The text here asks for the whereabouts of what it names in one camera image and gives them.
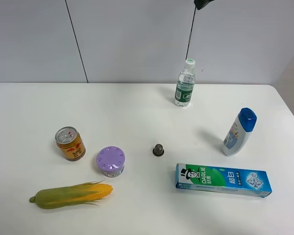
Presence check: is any dark gripper finger tip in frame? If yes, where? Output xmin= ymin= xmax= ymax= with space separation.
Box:
xmin=194 ymin=0 xmax=214 ymax=10

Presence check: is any yellow green toy corn cob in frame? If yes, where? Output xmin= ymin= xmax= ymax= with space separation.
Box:
xmin=29 ymin=182 xmax=113 ymax=210

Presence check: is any clear water bottle green label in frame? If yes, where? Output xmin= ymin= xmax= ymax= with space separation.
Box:
xmin=174 ymin=59 xmax=196 ymax=107

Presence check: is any white shampoo bottle blue cap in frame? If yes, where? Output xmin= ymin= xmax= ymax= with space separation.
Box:
xmin=222 ymin=108 xmax=257 ymax=156

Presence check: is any purple lidded air freshener jar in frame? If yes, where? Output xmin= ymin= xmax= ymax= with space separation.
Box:
xmin=96 ymin=146 xmax=125 ymax=178

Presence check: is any blue green toothpaste box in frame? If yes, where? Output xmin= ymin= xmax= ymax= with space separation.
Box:
xmin=175 ymin=163 xmax=272 ymax=198

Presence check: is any gold red energy drink can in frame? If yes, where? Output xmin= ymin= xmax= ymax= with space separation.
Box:
xmin=55 ymin=126 xmax=86 ymax=162

